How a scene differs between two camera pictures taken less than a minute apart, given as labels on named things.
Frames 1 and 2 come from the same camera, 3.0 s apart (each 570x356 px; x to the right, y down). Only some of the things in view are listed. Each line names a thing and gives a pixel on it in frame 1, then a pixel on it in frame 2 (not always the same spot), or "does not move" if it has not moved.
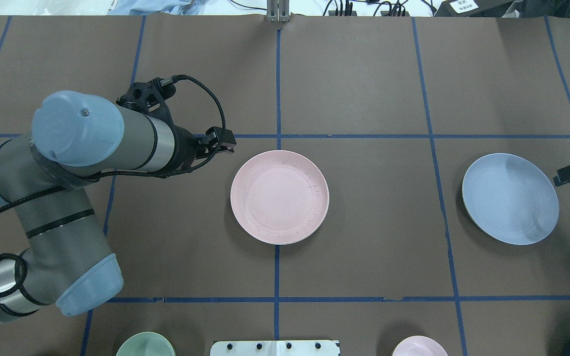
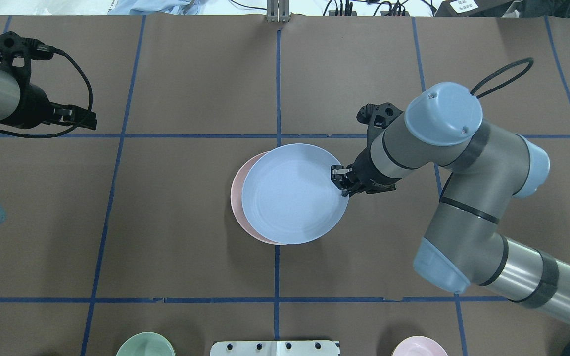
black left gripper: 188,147 → 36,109
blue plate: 510,198 → 288,197
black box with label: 474,8 does not move
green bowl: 146,343 does not move
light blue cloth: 157,7 does not move
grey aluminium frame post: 277,11 does not move
